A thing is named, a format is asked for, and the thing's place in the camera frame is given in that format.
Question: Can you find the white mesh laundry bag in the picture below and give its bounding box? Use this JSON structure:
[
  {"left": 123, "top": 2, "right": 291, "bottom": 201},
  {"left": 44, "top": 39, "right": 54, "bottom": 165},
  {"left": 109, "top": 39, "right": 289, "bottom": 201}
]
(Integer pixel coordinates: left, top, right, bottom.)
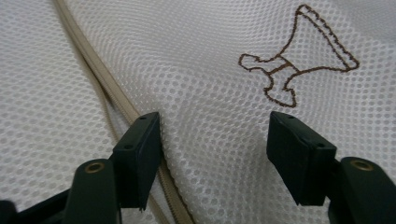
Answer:
[{"left": 0, "top": 0, "right": 396, "bottom": 224}]

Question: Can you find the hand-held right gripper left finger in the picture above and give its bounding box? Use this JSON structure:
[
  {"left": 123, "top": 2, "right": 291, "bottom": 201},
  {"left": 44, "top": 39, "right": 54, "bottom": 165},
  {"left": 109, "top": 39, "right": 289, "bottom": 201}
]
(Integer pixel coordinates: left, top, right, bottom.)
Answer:
[{"left": 110, "top": 111, "right": 163, "bottom": 212}]

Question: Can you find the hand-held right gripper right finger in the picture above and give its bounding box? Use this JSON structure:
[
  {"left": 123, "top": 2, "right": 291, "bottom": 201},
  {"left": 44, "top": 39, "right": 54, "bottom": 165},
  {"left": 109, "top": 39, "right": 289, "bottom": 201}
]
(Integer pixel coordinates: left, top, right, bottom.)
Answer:
[{"left": 266, "top": 110, "right": 338, "bottom": 207}]

